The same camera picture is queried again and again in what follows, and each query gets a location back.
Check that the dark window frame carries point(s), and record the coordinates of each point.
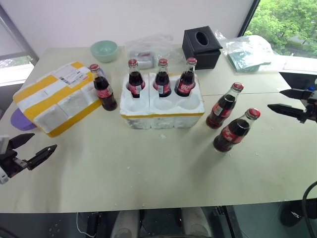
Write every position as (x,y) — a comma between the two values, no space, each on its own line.
(250,17)
(23,42)

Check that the pale green bowl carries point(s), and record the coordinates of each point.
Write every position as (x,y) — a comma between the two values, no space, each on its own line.
(104,50)

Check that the glass cola bottle red cap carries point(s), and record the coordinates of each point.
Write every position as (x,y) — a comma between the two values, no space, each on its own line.
(230,135)
(135,83)
(220,111)
(185,85)
(105,94)
(162,83)

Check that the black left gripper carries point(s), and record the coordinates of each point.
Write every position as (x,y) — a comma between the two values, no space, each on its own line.
(12,163)

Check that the clear plastic bag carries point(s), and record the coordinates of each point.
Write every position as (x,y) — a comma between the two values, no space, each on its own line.
(250,44)
(163,47)

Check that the green folded cloth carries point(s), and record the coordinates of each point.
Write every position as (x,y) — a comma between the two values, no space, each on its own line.
(247,62)

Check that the purple round plate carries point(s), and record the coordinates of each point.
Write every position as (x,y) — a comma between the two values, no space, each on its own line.
(20,122)

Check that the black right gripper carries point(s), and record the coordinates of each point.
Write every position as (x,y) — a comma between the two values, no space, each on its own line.
(312,107)

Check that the black round base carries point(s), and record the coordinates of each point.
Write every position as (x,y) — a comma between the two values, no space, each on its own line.
(292,213)

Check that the black tissue box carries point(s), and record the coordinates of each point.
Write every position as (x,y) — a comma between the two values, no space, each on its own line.
(200,53)

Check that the foam box with yellow tape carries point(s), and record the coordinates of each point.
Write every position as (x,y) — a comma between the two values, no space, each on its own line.
(59,99)

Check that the white foam bottle tray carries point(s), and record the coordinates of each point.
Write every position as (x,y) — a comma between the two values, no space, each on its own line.
(163,119)

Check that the grey tissue packet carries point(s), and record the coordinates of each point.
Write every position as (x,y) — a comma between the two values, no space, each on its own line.
(144,59)

